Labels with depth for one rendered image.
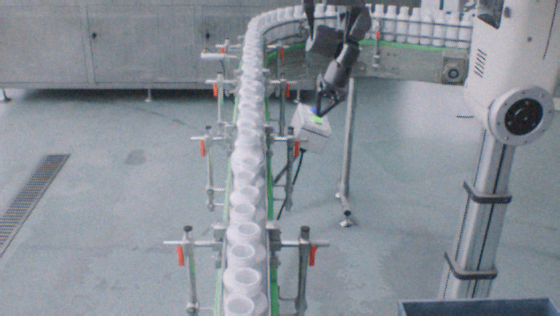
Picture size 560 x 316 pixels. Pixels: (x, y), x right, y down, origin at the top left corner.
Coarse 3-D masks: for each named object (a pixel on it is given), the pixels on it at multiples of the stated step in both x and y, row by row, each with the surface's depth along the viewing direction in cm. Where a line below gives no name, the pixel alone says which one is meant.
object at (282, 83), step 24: (216, 48) 217; (240, 48) 217; (264, 48) 217; (288, 48) 218; (264, 72) 175; (264, 96) 178; (288, 96) 179; (288, 144) 136; (288, 168) 140; (288, 192) 143; (168, 240) 96; (192, 240) 95; (216, 240) 96; (288, 240) 97; (312, 240) 97; (192, 264) 97; (216, 264) 97; (312, 264) 99; (192, 288) 100; (192, 312) 100
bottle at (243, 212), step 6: (240, 204) 92; (246, 204) 92; (234, 210) 90; (240, 210) 92; (246, 210) 92; (252, 210) 91; (234, 216) 90; (240, 216) 89; (246, 216) 89; (252, 216) 90; (234, 222) 90; (240, 222) 89; (252, 222) 90; (228, 228) 92; (234, 228) 91; (228, 234) 91; (234, 234) 90; (228, 240) 91; (234, 240) 90; (228, 246) 92; (228, 252) 93; (228, 258) 93; (228, 264) 94
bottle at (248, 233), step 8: (240, 224) 86; (248, 224) 87; (240, 232) 84; (248, 232) 87; (256, 232) 84; (240, 240) 84; (248, 240) 84; (256, 240) 85; (256, 248) 85; (264, 248) 87; (256, 256) 85; (264, 256) 86; (256, 264) 85; (264, 264) 87; (264, 272) 87; (264, 280) 88; (264, 288) 89
